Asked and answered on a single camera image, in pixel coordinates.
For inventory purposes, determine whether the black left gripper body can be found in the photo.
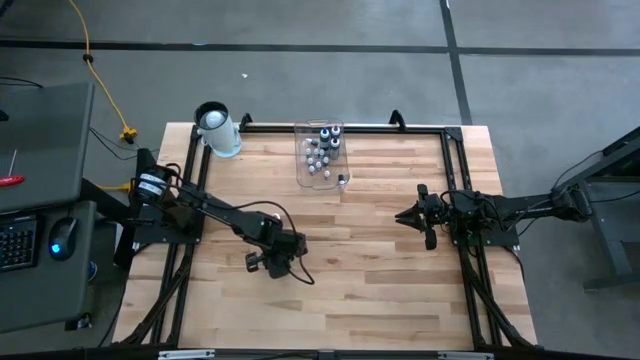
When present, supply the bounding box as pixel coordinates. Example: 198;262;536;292
244;252;293;280

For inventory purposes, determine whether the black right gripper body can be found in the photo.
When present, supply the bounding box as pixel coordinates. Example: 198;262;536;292
417;183;454;251

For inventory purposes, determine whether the clear plastic bin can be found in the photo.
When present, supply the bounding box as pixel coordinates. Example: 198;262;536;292
294;117;351;192

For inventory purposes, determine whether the black metal cart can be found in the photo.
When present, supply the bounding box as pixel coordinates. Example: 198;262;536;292
551;124;640;294

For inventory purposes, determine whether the black mouse with blue light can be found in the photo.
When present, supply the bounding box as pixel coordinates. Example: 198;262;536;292
48;217;80;262

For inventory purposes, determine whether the grey desk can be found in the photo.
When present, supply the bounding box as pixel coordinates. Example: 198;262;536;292
0;81;99;335

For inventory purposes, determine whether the black backlit keyboard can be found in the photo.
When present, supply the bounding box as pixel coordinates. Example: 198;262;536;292
0;215;40;274

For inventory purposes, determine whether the black left wrist camera cable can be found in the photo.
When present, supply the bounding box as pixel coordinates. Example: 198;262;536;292
219;199;316;286

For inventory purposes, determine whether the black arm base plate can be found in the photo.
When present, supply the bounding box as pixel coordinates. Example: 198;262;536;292
133;219;204;245
448;207;521;247

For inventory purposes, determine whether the black aluminium table frame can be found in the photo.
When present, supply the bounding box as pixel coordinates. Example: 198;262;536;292
112;109;539;351

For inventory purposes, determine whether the silver aluminium bracket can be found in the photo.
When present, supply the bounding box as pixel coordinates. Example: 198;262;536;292
438;351;494;360
158;349;216;360

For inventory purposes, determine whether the yellow extension cable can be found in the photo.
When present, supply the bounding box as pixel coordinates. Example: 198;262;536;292
67;0;140;146

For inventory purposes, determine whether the red-handled screwdriver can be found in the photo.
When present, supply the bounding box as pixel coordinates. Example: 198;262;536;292
0;148;25;189

